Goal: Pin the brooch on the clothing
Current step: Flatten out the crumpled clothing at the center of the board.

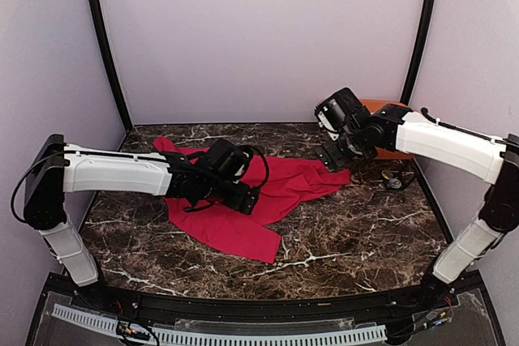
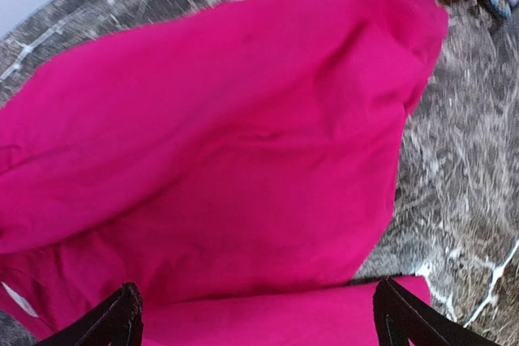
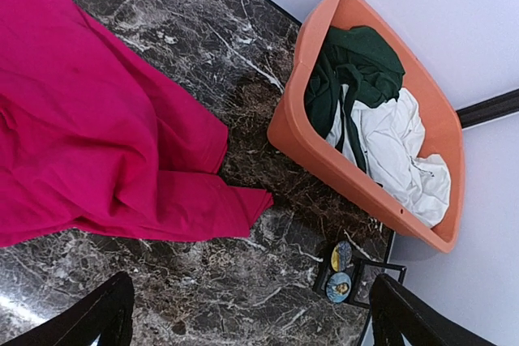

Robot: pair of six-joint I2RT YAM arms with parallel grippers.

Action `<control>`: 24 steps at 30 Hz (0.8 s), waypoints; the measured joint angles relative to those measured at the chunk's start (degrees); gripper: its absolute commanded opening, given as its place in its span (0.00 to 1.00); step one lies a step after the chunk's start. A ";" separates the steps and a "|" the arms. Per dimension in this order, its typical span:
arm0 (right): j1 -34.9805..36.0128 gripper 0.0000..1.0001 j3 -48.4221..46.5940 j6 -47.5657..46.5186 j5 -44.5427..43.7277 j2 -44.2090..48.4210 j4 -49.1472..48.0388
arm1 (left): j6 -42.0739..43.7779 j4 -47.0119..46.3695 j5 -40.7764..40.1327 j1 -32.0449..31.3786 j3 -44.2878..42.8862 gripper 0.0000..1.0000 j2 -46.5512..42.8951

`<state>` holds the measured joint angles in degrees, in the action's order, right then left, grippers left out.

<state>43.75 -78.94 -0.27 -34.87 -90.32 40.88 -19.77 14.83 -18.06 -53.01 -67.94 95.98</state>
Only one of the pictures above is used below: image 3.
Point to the white garment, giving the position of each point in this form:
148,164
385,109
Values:
391,137

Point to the yellow round brooch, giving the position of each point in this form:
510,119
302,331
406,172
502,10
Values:
341,256

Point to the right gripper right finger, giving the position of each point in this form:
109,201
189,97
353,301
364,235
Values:
399,317

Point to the dark green garment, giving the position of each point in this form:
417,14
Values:
352,65

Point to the blue portrait round brooch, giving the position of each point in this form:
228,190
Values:
338,287

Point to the right black frame post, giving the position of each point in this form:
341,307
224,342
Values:
490,109

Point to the red t-shirt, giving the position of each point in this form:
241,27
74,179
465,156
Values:
94,138

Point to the orange plastic basin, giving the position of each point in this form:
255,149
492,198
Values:
291,132

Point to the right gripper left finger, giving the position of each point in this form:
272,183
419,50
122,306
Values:
104,315

